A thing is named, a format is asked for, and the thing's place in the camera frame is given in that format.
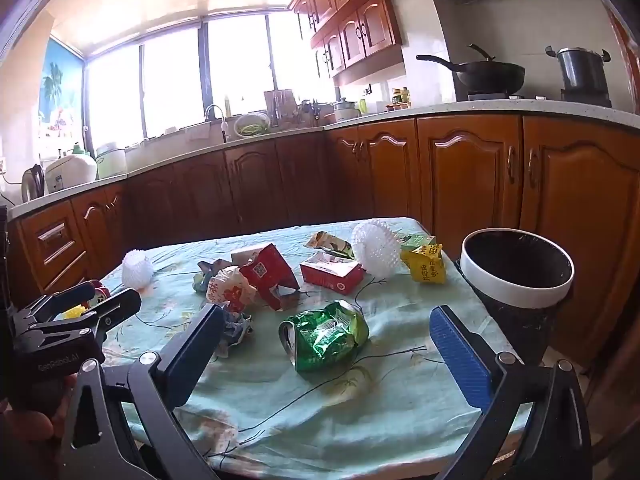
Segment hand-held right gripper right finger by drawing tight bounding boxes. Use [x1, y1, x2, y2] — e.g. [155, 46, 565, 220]
[429, 304, 593, 480]

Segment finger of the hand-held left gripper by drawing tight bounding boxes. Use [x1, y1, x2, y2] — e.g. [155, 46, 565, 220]
[27, 287, 143, 353]
[12, 281, 97, 328]

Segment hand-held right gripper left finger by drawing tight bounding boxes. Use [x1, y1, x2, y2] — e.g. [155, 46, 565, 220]
[60, 302, 226, 480]

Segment red yellow snack packet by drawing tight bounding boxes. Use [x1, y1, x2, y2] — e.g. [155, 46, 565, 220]
[62, 285, 112, 321]

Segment grey paper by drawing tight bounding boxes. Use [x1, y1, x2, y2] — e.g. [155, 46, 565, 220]
[215, 305, 253, 361]

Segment white red wrapper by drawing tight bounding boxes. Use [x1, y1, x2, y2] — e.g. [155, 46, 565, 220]
[206, 266, 258, 313]

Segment white rimmed trash bin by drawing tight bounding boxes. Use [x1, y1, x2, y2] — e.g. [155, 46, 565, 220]
[454, 227, 576, 368]

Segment torn red paper carton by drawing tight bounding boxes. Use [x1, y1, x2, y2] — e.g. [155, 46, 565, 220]
[239, 243, 302, 311]

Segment green foil snack bag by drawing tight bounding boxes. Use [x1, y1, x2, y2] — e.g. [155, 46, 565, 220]
[278, 300, 370, 373]

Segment large white foam fruit net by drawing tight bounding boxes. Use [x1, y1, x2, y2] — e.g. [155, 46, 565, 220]
[351, 220, 402, 279]

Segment red carton box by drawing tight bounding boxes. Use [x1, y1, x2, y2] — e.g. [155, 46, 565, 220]
[299, 252, 367, 296]

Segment person's left hand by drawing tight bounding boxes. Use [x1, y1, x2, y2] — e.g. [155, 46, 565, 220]
[0, 372, 76, 480]

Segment small white foam fruit net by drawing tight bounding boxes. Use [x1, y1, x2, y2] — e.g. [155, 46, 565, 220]
[121, 250, 155, 291]

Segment black bin liner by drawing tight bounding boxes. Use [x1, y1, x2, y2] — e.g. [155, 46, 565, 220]
[454, 230, 571, 368]

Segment colourful crumpled wrapper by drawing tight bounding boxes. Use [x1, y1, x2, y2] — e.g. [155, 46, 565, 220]
[194, 259, 233, 293]

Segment white rectangular box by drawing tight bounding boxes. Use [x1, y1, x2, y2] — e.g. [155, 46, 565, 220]
[230, 242, 273, 267]

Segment green drink carton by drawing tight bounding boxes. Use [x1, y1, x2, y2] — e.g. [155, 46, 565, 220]
[397, 233, 437, 252]

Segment steel electric kettle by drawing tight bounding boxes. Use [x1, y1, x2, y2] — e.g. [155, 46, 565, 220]
[21, 164, 47, 202]

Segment green floral tablecloth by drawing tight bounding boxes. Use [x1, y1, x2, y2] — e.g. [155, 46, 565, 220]
[100, 216, 531, 471]

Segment white rice cooker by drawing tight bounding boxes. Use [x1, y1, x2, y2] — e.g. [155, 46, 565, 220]
[44, 152, 98, 194]

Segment green white electric pot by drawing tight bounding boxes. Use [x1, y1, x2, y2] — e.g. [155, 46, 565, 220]
[96, 142, 128, 179]

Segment green spout pouch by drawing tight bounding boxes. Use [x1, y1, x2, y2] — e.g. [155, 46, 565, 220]
[305, 230, 357, 261]

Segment wooden base cabinets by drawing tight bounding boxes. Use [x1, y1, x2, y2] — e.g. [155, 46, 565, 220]
[7, 114, 640, 376]

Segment chrome sink faucet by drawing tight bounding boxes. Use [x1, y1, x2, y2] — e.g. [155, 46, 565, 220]
[204, 104, 230, 142]

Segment green white colander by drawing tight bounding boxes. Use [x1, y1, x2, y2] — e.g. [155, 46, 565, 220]
[234, 112, 272, 137]

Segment kitchen window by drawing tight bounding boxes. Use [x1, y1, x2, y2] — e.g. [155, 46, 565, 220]
[82, 10, 341, 153]

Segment speckled white countertop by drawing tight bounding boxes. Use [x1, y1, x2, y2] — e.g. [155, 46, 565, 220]
[7, 99, 640, 221]

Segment wooden knife block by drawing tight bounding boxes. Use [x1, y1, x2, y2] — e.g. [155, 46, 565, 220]
[264, 88, 296, 128]

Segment gas stove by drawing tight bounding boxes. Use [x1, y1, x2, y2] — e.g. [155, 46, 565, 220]
[467, 89, 613, 108]

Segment small white electric pot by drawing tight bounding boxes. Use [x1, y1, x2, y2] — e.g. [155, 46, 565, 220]
[332, 99, 360, 122]

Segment black wok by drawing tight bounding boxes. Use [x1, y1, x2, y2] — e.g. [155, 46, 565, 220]
[416, 44, 527, 92]

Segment steel pot with lid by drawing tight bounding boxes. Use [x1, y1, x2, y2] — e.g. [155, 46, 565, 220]
[545, 46, 612, 95]

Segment wall poster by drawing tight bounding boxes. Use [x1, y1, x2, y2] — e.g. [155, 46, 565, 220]
[39, 37, 85, 141]

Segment wooden wall cabinets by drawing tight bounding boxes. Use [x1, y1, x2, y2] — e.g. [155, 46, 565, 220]
[289, 0, 411, 86]

